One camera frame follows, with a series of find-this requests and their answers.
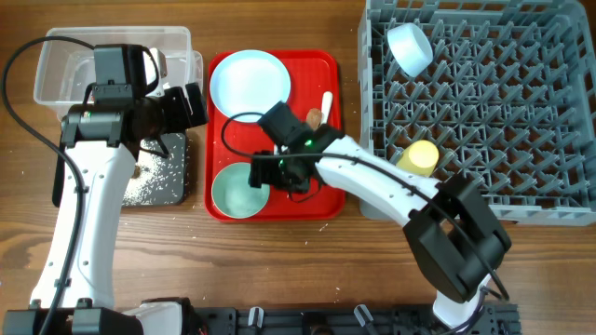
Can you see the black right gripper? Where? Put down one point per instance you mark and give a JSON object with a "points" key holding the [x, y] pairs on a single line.
{"points": [[263, 171]]}

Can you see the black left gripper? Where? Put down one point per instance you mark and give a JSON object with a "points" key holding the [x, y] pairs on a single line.
{"points": [[180, 117]]}

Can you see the brown wooden stick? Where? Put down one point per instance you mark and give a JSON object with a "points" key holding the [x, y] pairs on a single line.
{"points": [[314, 118]]}

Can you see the pale green bowl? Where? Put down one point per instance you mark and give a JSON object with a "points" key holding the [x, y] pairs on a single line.
{"points": [[234, 197]]}

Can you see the white rice pile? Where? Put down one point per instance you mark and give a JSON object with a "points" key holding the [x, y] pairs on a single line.
{"points": [[158, 181]]}

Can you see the light blue plate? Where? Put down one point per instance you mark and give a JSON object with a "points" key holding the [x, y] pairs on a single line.
{"points": [[248, 83]]}

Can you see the white plastic spoon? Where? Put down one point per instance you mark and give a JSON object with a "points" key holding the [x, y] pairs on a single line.
{"points": [[326, 105]]}

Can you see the yellow plastic cup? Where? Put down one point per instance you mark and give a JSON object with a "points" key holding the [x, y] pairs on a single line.
{"points": [[420, 158]]}

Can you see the light blue bowl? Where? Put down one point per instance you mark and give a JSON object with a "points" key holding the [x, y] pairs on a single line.
{"points": [[410, 48]]}

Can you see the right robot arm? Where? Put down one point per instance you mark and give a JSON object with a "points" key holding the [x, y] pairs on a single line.
{"points": [[456, 239]]}

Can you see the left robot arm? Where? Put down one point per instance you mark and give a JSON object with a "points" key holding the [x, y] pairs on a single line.
{"points": [[101, 139]]}

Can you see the black food waste tray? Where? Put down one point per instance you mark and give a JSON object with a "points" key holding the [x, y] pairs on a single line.
{"points": [[163, 177]]}

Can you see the clear plastic waste bin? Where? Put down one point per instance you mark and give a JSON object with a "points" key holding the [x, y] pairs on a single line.
{"points": [[64, 70]]}

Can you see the grey-blue dishwasher rack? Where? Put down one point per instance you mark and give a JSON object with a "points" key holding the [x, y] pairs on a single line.
{"points": [[509, 100]]}

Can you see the brown food scrap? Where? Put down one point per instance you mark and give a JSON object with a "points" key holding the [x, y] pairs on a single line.
{"points": [[136, 172]]}

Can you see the red plastic tray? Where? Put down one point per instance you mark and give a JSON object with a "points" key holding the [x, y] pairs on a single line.
{"points": [[312, 73]]}

